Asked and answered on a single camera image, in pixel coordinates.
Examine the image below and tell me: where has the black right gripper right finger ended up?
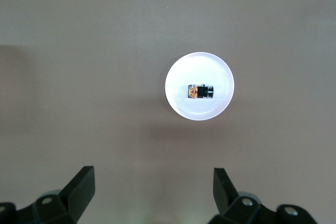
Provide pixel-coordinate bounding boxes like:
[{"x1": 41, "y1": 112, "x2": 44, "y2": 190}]
[{"x1": 209, "y1": 167, "x2": 322, "y2": 224}]

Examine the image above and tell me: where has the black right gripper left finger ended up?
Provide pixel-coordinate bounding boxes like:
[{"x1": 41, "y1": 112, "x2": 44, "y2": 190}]
[{"x1": 0, "y1": 165, "x2": 96, "y2": 224}]

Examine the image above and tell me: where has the orange and black switch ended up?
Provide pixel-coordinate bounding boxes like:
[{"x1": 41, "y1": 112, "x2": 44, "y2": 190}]
[{"x1": 186, "y1": 83, "x2": 215, "y2": 100}]

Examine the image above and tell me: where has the pink round plate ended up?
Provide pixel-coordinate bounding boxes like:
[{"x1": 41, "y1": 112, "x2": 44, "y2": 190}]
[{"x1": 164, "y1": 51, "x2": 235, "y2": 122}]

